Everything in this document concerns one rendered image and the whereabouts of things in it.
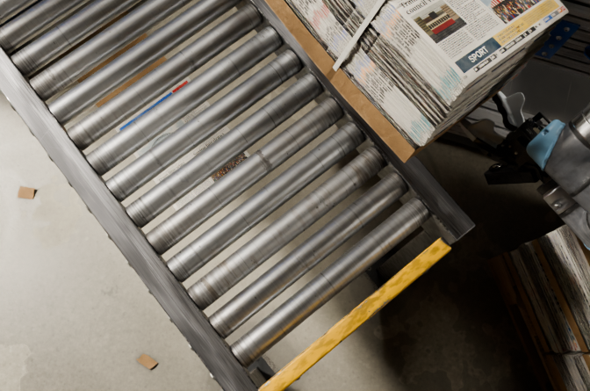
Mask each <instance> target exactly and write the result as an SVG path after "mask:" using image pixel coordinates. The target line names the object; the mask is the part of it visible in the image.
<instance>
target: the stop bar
mask: <svg viewBox="0 0 590 391"><path fill-rule="evenodd" d="M451 250H452V248H451V246H450V245H449V244H448V242H447V241H446V240H445V239H444V238H443V237H440V238H439V239H438V240H436V241H435V242H434V243H433V244H431V245H430V246H429V247H428V248H427V249H425V250H424V251H423V252H422V253H421V254H420V255H419V256H418V257H416V258H415V259H414V260H413V261H412V262H410V263H409V264H408V265H407V266H405V267H404V268H403V269H402V270H401V271H399V272H398V273H397V274H395V275H394V276H393V277H392V278H391V279H389V280H388V281H387V282H386V283H384V284H383V285H382V286H381V287H380V288H379V289H378V290H377V291H376V292H374V293H373V294H372V295H371V296H369V297H368V298H367V299H366V300H364V301H363V302H362V303H361V304H360V305H358V306H357V307H356V308H354V309H353V310H352V311H351V312H350V313H348V314H347V315H346V316H345V317H343V318H342V319H341V320H340V321H339V322H338V323H337V324H336V325H335V326H333V327H332V328H331V329H330V330H328V331H327V332H326V333H325V334H324V335H322V336H321V337H320V338H319V339H317V340H316V341H315V342H314V343H313V344H311V345H310V346H309V347H307V348H306V349H305V350H304V351H302V352H301V353H300V354H299V355H298V356H297V357H296V358H295V359H294V360H292V361H291V362H290V363H289V364H288V365H286V366H285V367H284V368H283V369H281V370H280V371H279V372H278V373H276V374H275V375H274V376H273V377H272V378H270V379H269V380H268V381H267V382H265V383H264V384H263V385H262V386H260V387H259V388H258V389H257V391H284V390H285V389H286V388H288V387H289V386H290V385H291V384H292V383H293V382H294V381H295V380H300V378H301V377H300V376H301V375H302V374H304V373H305V372H306V371H307V370H309V369H310V368H311V367H312V366H314V365H315V364H316V363H317V362H318V361H320V360H321V359H322V358H323V357H325V356H326V355H327V354H328V353H329V352H331V351H332V350H333V349H334V348H335V347H336V346H337V345H338V344H339V343H341V342H342V341H343V340H344V339H345V338H347V337H348V336H349V335H350V334H352V333H353V332H354V331H355V330H356V329H358V328H359V327H360V326H361V325H363V324H364V323H365V322H366V321H367V320H369V319H370V318H371V317H372V316H373V315H375V314H376V313H377V312H378V311H379V310H380V309H381V308H382V307H384V306H385V305H386V304H387V303H388V302H390V301H391V300H392V299H393V298H395V297H396V296H397V295H398V294H399V293H401V292H402V291H403V290H404V289H405V288H407V287H408V286H409V285H410V284H412V283H413V282H414V281H415V280H416V279H418V278H419V277H420V276H421V275H422V274H423V273H427V272H428V269H429V268H430V267H431V266H432V265H434V264H435V263H436V262H437V261H439V260H440V259H441V258H442V257H444V256H445V255H446V254H447V253H448V252H450V251H451Z"/></svg>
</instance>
